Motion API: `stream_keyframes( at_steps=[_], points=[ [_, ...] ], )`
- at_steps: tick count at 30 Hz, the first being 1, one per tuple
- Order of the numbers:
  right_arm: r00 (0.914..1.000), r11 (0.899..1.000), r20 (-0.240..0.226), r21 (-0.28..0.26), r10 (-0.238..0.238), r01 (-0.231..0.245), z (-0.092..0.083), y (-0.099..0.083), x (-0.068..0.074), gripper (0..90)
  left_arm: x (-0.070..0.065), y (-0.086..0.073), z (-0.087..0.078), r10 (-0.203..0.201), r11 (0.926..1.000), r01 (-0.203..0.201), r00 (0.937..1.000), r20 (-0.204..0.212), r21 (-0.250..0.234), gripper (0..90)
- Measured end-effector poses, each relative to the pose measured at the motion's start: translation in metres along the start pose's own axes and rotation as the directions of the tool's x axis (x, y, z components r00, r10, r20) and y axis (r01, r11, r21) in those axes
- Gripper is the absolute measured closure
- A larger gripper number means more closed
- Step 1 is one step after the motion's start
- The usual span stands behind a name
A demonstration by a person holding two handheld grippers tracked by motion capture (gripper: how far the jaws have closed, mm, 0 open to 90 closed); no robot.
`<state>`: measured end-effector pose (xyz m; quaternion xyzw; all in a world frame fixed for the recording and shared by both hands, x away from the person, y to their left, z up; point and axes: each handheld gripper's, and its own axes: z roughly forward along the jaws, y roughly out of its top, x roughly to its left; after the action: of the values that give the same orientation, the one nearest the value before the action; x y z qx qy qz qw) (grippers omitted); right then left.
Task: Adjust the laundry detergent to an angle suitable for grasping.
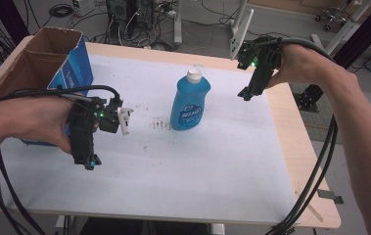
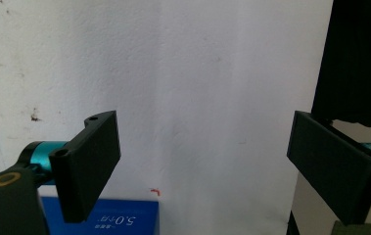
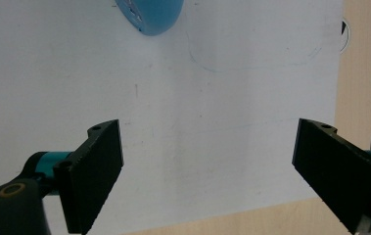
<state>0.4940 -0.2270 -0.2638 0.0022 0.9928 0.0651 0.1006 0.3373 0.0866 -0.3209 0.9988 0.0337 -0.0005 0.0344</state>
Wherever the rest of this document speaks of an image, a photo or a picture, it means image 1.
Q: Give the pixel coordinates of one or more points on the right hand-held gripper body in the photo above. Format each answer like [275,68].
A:
[263,55]

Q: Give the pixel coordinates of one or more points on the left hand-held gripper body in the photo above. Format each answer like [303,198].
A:
[82,124]

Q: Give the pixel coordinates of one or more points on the blue cardboard box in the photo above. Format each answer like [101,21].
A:
[72,65]

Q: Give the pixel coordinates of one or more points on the blue dish soap bottle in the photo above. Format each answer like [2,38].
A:
[189,98]

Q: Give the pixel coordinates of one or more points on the person's right hand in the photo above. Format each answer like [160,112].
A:
[300,63]

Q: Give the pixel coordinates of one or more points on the person's left hand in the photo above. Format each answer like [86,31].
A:
[42,120]

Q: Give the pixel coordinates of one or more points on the white stand leg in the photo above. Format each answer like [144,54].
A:
[240,32]
[177,23]

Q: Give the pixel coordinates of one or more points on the grey floor mat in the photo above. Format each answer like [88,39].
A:
[316,127]

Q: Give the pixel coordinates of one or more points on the wheeled chair base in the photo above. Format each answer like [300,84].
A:
[331,16]

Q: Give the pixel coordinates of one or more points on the white table mat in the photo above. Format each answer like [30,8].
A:
[173,169]

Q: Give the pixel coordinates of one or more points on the white power strip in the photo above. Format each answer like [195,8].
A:
[170,13]

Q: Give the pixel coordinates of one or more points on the white power supply box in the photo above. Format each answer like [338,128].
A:
[83,6]

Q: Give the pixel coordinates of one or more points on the black computer tower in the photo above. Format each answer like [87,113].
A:
[145,11]
[117,9]

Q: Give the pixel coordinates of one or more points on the white table frame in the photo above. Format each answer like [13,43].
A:
[343,32]

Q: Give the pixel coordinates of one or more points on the black metal post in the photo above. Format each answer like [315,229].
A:
[362,39]
[10,16]

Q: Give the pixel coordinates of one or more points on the grey metal bracket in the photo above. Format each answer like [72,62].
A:
[330,195]

